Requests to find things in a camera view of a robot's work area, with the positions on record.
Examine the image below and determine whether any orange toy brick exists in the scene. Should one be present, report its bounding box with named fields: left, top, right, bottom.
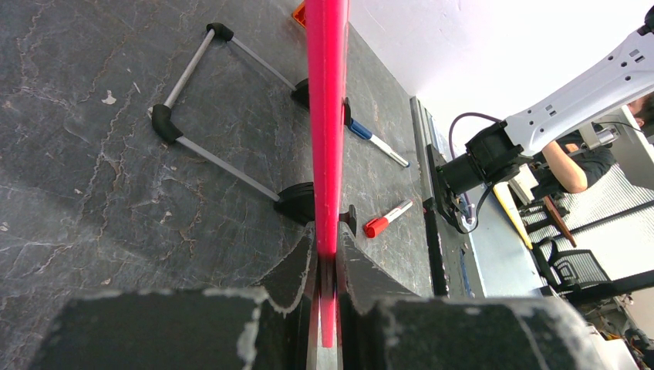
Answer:
left=292, top=1, right=306, bottom=29

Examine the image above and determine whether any metal whiteboard stand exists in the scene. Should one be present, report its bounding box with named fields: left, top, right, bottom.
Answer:
left=150, top=22, right=316, bottom=227

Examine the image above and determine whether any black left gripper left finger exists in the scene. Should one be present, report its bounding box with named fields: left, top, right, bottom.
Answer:
left=30, top=224, right=318, bottom=369

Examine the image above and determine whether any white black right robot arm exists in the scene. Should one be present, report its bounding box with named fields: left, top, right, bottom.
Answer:
left=428, top=11, right=653, bottom=197

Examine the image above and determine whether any seated person background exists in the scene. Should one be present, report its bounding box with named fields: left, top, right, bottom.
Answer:
left=531, top=94, right=654, bottom=200

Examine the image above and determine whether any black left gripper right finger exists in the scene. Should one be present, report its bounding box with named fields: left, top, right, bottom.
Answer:
left=336, top=224, right=605, bottom=369

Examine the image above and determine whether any red capped white marker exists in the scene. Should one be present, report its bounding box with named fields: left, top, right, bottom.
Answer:
left=363, top=200, right=413, bottom=238

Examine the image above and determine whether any blue capped white marker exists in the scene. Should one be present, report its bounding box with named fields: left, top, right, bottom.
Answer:
left=346, top=119, right=410, bottom=168

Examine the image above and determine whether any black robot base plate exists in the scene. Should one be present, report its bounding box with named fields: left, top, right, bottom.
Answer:
left=421, top=144, right=485, bottom=298

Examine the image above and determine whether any pink framed whiteboard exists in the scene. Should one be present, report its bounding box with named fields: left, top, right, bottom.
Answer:
left=305, top=0, right=654, bottom=349

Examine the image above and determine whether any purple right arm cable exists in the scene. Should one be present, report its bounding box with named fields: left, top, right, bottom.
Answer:
left=448, top=112, right=504, bottom=226

